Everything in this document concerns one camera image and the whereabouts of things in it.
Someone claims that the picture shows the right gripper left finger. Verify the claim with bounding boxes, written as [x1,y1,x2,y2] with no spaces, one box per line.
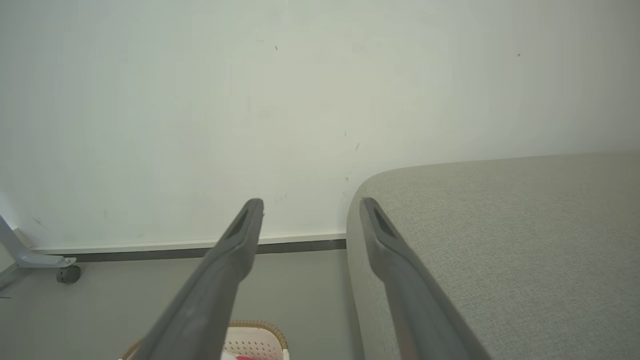
[131,198,265,360]

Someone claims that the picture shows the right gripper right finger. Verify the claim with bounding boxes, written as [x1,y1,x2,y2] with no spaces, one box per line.
[359,196,493,360]

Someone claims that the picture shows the white perforated laundry basket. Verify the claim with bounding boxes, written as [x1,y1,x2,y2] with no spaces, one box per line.
[120,320,290,360]

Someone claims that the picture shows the white and black baseboard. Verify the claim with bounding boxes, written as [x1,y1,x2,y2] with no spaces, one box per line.
[30,232,347,263]

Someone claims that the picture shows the grey fabric sofa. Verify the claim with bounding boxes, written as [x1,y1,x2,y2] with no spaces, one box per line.
[346,150,640,360]

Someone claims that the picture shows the black caster wheel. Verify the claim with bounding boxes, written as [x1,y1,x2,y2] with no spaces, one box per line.
[56,265,82,285]

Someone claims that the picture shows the grey metal stand leg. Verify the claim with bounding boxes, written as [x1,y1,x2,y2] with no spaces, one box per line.
[0,216,77,270]

